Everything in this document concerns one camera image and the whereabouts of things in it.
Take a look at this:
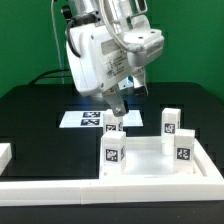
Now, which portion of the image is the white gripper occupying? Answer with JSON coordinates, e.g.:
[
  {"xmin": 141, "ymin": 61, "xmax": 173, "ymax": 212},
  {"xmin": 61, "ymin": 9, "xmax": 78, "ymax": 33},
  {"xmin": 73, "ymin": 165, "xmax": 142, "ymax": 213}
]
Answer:
[{"xmin": 65, "ymin": 14, "xmax": 165, "ymax": 118}]

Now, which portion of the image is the white square table top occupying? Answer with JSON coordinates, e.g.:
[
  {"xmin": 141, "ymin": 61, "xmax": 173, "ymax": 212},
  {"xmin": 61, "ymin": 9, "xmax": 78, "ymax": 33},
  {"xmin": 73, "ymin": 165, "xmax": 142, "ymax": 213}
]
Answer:
[{"xmin": 99, "ymin": 136, "xmax": 203, "ymax": 178}]

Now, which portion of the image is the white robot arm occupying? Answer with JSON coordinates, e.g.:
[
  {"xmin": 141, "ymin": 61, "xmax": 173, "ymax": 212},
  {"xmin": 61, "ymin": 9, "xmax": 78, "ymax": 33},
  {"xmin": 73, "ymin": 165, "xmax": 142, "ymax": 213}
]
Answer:
[{"xmin": 66, "ymin": 0, "xmax": 164, "ymax": 117}]

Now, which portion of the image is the white marker sheet with tags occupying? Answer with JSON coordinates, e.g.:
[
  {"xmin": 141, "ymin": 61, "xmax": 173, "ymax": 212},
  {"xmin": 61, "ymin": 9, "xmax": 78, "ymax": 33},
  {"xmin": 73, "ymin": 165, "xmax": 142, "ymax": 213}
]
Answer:
[{"xmin": 59, "ymin": 110, "xmax": 143, "ymax": 128}]

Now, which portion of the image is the white L-shaped obstacle fence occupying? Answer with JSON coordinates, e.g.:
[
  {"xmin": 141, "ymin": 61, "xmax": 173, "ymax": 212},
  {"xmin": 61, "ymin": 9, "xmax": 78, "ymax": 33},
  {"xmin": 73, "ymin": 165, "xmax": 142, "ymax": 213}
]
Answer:
[{"xmin": 0, "ymin": 143, "xmax": 224, "ymax": 206}]

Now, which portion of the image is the white block at left edge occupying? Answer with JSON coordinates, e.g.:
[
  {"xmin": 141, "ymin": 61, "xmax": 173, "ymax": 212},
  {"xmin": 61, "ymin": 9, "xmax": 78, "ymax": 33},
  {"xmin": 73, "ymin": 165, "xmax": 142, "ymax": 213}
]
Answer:
[{"xmin": 0, "ymin": 143, "xmax": 12, "ymax": 175}]

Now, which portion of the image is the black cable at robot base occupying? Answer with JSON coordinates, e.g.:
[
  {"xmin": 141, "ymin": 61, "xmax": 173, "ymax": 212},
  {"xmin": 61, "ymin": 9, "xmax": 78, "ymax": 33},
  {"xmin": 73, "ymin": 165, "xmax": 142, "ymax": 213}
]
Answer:
[{"xmin": 29, "ymin": 67, "xmax": 73, "ymax": 86}]

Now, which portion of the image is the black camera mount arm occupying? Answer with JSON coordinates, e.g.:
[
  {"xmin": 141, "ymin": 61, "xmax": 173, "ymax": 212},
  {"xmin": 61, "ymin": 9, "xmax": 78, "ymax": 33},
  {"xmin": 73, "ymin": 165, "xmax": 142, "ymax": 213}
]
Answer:
[{"xmin": 61, "ymin": 5, "xmax": 73, "ymax": 22}]

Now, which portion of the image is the grey thin cable left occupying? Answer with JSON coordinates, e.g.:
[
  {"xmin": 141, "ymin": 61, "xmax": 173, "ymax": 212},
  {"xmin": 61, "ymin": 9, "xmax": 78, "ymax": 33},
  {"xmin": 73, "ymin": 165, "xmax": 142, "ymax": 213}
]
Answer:
[{"xmin": 50, "ymin": 0, "xmax": 65, "ymax": 85}]

